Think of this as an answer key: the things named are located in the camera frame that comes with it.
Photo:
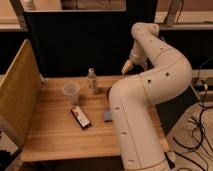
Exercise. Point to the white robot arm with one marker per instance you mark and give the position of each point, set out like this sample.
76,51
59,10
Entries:
130,98

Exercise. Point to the small grey blue block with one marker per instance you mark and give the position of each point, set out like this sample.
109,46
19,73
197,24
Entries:
107,116

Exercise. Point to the dark right side panel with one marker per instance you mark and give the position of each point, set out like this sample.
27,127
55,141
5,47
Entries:
170,111

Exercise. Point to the clear glass bottle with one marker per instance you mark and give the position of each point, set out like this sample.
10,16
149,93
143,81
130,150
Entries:
92,82

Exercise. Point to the wooden left side panel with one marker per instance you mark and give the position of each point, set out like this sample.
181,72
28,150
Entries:
19,92

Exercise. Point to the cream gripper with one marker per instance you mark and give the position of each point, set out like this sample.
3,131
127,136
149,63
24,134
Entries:
127,67

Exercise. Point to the power strip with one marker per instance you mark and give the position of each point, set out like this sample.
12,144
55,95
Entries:
200,84

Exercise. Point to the clear plastic cup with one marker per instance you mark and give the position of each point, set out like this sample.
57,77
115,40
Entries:
72,90

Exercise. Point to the black red candy box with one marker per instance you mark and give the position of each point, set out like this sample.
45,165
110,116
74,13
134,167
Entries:
81,117

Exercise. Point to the black back panel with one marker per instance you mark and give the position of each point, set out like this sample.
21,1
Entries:
70,43

